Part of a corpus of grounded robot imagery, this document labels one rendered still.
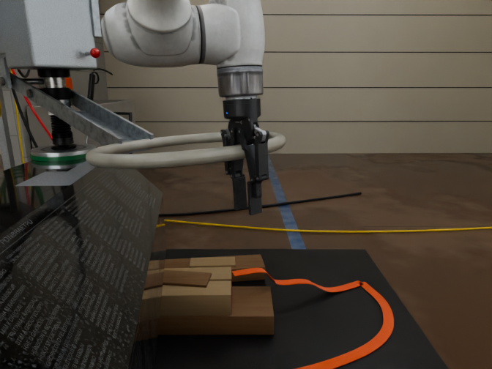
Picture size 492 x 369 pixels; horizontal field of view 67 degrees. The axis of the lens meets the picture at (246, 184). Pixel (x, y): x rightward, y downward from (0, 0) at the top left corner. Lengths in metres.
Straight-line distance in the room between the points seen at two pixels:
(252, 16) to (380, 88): 5.37
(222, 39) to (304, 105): 5.08
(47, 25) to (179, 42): 0.76
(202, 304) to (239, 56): 1.15
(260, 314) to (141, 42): 1.26
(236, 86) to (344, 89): 5.19
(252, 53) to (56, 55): 0.80
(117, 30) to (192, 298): 1.18
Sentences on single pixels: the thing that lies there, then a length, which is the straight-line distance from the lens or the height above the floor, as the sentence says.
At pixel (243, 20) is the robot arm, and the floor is 1.17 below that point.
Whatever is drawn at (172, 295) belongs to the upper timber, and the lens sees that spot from 1.63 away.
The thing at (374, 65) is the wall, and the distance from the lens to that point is 6.00.
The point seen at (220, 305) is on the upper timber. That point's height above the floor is 0.16.
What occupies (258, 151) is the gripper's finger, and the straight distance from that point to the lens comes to 0.71.
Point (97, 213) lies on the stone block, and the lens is 1.03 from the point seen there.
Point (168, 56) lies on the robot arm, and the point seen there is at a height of 1.10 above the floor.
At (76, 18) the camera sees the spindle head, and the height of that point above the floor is 1.26.
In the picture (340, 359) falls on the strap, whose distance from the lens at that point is 1.63.
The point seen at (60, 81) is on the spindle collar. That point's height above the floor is 1.06.
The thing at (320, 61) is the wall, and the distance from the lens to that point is 5.79.
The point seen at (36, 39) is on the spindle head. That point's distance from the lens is 1.36.
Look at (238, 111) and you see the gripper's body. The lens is 0.72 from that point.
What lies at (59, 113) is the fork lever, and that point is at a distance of 1.34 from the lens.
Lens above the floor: 1.06
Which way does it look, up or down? 15 degrees down
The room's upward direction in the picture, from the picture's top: straight up
